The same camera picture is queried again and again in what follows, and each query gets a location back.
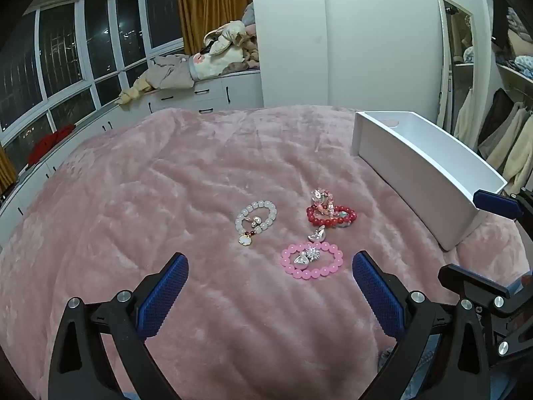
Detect open wardrobe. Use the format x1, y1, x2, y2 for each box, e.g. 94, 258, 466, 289
477, 0, 533, 201

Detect red bead bracelet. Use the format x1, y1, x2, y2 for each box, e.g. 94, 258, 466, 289
306, 204, 358, 229

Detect tall standing mirror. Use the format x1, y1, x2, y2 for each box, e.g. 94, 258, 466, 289
436, 0, 477, 142

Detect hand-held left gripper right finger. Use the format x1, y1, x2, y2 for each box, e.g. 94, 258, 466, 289
352, 251, 502, 400

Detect white low cabinet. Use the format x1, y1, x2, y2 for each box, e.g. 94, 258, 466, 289
0, 69, 264, 246

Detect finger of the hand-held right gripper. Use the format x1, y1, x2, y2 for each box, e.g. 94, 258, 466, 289
437, 263, 533, 357
472, 187, 533, 234

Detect dark hanging coat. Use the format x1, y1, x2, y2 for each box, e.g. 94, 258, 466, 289
478, 89, 516, 147

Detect pink bead bracelet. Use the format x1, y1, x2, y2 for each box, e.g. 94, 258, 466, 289
280, 242, 344, 282

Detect pink crystal flower bracelet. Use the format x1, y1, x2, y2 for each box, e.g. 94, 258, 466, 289
311, 188, 336, 213

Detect white bead bracelet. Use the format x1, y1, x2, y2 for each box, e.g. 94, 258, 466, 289
234, 201, 277, 246

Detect pale yellow cloth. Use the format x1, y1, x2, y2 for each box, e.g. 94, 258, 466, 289
114, 78, 147, 108

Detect pile of folded clothes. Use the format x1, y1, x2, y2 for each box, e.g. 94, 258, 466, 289
241, 2, 261, 71

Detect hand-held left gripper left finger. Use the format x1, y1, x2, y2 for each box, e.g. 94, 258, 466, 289
48, 252, 190, 400

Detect person's blue jeans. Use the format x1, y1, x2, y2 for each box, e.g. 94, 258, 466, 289
377, 333, 443, 400

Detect pink fluffy blanket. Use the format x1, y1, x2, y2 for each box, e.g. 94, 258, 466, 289
0, 106, 533, 400

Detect red cloth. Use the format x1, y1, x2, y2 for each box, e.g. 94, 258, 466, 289
28, 124, 78, 164

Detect cream hanging coat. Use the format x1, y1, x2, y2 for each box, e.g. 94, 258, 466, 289
486, 103, 533, 193

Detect beige jacket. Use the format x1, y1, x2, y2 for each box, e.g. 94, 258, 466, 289
144, 53, 196, 91

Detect silver starburst charm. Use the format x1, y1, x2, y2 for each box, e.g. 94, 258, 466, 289
293, 247, 323, 266

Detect white storage box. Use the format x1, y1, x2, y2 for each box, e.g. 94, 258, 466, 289
351, 110, 509, 251

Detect mustard curtain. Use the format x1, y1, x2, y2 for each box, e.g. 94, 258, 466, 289
0, 146, 19, 196
175, 0, 254, 57

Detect bay window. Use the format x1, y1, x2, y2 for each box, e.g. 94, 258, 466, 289
0, 0, 186, 153

